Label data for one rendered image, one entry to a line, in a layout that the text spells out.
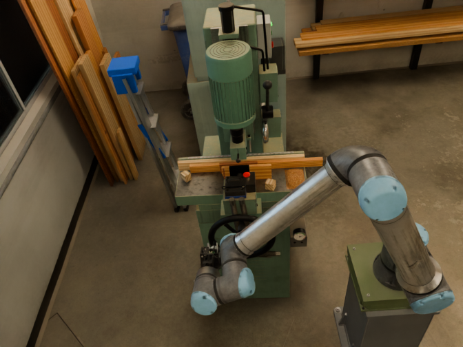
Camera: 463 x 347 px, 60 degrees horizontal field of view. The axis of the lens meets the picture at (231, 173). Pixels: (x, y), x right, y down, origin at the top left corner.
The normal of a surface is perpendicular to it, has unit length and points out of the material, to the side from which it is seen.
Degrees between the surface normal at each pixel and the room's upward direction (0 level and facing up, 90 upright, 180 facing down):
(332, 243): 0
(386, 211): 84
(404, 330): 90
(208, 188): 0
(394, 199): 84
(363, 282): 1
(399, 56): 90
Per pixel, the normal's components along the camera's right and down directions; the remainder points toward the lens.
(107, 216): -0.09, -0.73
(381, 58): 0.03, 0.68
